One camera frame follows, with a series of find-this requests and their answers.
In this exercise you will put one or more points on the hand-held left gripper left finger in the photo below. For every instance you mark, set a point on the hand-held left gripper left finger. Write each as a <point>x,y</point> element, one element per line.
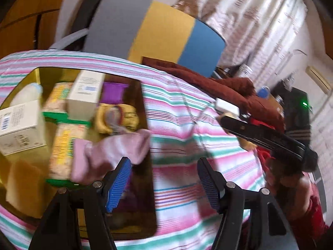
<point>118,185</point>

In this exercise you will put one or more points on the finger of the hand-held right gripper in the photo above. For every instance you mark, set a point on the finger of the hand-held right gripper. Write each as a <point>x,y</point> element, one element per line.
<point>260,135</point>

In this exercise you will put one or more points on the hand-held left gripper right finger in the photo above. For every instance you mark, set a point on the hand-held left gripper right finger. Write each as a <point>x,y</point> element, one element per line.
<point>209,185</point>

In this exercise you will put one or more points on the yellow-brown tray box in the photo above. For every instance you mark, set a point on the yellow-brown tray box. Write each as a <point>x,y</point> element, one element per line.
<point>145,200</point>

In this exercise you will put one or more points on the pink sock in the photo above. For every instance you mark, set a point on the pink sock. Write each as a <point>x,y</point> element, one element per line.
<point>104,148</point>

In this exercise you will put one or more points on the green-edged snack packet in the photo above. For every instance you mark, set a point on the green-edged snack packet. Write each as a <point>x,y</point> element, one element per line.
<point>61,156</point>
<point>56,99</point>

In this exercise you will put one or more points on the yellow round item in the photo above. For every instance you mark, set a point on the yellow round item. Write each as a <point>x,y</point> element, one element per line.
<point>104,119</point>

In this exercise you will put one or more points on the cream printed carton box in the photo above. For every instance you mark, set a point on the cream printed carton box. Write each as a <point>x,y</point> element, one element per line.
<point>83,101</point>

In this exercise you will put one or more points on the purple packet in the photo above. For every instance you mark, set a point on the purple packet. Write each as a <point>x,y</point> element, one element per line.
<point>113,93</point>

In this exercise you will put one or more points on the cream box with side barcode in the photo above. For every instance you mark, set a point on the cream box with side barcode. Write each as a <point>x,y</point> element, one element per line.
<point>23,130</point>

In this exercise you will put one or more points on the person's right hand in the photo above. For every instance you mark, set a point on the person's right hand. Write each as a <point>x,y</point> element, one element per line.
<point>291,187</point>

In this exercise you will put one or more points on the black device with green light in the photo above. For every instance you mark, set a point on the black device with green light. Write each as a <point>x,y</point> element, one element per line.
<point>296,114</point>

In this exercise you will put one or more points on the blue-capped bottle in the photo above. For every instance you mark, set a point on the blue-capped bottle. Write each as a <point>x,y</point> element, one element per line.
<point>263,92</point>

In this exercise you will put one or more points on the pink green striped cloth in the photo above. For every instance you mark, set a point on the pink green striped cloth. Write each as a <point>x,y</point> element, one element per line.
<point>182,140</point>

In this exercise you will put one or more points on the red cloth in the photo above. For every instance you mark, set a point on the red cloth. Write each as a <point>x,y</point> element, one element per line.
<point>316,213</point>

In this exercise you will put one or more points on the rust brown puffer jacket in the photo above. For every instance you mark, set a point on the rust brown puffer jacket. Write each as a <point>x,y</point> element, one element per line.
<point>221,83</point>

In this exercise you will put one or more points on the pale patterned curtain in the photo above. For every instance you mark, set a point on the pale patterned curtain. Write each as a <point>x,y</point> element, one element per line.
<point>260,18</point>

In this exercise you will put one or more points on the white plastic bottle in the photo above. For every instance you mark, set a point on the white plastic bottle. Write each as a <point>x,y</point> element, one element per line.
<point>26,95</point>

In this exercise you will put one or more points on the grey yellow blue chair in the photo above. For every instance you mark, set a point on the grey yellow blue chair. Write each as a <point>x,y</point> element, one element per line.
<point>166,31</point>

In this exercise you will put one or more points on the wooden wardrobe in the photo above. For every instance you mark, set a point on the wooden wardrobe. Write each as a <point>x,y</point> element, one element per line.
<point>20,13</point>

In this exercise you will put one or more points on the wall air conditioner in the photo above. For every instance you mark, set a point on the wall air conditioner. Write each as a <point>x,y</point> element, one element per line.
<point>317,78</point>

